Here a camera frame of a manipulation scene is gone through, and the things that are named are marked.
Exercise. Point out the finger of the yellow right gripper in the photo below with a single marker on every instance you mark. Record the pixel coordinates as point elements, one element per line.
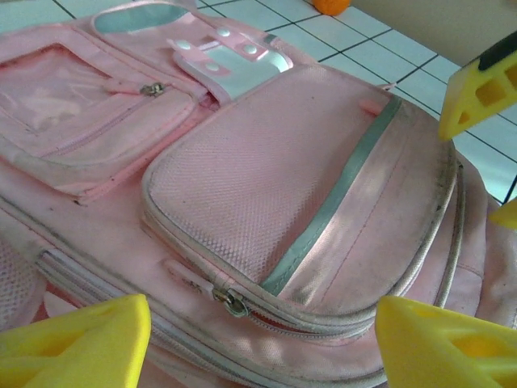
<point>507,214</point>
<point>484,93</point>

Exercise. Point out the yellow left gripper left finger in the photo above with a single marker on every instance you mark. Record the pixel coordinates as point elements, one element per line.
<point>81,347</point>

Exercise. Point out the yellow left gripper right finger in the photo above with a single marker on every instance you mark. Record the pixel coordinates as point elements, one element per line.
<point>444,347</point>

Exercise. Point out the pink backpack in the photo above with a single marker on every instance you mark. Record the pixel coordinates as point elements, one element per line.
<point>262,182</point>

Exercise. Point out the orange tangerine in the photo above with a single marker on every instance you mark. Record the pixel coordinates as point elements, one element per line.
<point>332,6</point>

